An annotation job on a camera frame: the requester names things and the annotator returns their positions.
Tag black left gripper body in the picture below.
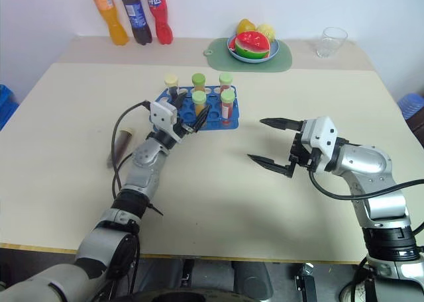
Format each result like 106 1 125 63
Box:
170 116 197 144

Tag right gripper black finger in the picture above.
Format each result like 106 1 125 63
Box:
246 153 297 179
259 117 304 132

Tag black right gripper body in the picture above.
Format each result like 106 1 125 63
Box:
286 130 315 168

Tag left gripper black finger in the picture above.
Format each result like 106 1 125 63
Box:
172 91 188 113
189 103 211 132

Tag blue test tube rack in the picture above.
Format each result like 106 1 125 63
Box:
150 85 240 131

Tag green-capped orange test tube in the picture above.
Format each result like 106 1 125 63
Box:
191 72 207 93
191 90 207 117

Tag yellow-capped dark test tube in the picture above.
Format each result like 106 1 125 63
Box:
164 74 182 105

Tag green-capped red test tube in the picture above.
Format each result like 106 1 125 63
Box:
218 72 235 93
220 89 236 126

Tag cream-capped brown test tube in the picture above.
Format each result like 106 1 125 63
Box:
105 126 134 167

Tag green cutting mat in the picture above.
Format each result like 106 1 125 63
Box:
203 36 293 74

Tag light blue plate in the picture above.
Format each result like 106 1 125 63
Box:
227 36 281 64

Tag toy watermelon half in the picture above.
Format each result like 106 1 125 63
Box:
230 30 272 60

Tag red soda bottle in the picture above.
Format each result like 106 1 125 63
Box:
144 0 174 46

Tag clear glass cup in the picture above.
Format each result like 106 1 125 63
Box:
315 26 348 59

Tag yellow toy lemon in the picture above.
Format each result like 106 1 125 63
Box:
256 23 277 43

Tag dark cola bottle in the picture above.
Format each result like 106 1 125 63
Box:
116 0 153 46

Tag orange-yellow toy fruit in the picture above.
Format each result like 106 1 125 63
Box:
236 18 257 36

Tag orange soda bottle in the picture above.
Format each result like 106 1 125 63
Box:
89 0 130 46

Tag dark grey rounded pad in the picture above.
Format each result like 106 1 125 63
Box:
231 261 274 301

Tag blue plastic stool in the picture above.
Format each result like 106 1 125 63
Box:
396 93 424 121

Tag blue plastic crate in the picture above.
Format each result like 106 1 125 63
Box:
0 83 19 132

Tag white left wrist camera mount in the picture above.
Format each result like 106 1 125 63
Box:
149 100 180 138

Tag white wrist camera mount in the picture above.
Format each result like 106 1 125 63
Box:
149 100 180 138
301 116 339 174

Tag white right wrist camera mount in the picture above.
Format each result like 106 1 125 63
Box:
301 116 339 174

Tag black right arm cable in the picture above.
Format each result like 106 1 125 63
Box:
307 168 424 201

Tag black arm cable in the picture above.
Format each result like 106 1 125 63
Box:
307 168 424 201
111 100 153 200

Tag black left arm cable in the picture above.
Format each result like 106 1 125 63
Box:
111 100 153 200

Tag black metal bracket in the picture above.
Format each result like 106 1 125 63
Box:
294 263 317 302

